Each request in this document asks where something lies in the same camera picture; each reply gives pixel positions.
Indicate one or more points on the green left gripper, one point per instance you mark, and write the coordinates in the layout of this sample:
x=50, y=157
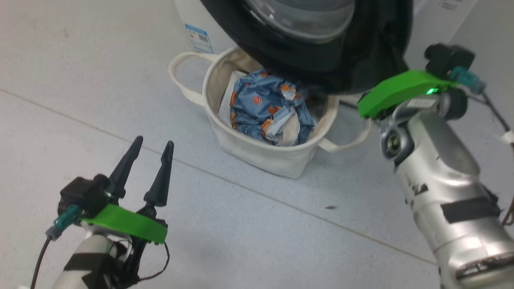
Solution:
x=128, y=224

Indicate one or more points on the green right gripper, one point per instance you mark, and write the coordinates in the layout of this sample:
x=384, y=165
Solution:
x=397, y=90

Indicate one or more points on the black round washing machine door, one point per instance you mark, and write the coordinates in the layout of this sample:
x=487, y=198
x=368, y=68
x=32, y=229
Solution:
x=321, y=60

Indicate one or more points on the light grey beige garment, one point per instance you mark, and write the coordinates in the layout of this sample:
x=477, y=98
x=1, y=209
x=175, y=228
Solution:
x=287, y=130

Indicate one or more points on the blue patterned garment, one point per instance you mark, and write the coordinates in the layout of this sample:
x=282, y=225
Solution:
x=257, y=100

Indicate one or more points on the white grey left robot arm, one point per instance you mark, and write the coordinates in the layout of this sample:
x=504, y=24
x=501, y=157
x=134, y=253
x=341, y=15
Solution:
x=86, y=257

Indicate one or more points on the white washing machine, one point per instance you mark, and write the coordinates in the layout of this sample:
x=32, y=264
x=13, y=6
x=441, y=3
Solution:
x=429, y=24

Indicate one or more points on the white basket liner sheet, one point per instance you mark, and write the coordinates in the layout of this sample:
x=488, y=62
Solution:
x=227, y=96

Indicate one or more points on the cream canvas laundry basket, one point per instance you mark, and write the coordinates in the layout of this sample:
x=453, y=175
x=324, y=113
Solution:
x=261, y=154

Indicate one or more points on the blue energy label sticker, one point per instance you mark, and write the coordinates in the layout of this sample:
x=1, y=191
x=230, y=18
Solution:
x=198, y=38

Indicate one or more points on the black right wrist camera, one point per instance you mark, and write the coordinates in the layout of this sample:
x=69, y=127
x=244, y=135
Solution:
x=447, y=58

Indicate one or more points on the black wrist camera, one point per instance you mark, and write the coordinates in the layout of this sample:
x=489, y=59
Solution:
x=82, y=194
x=447, y=58

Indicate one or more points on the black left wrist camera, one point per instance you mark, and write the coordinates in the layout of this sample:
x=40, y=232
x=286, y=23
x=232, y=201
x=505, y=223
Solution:
x=82, y=194

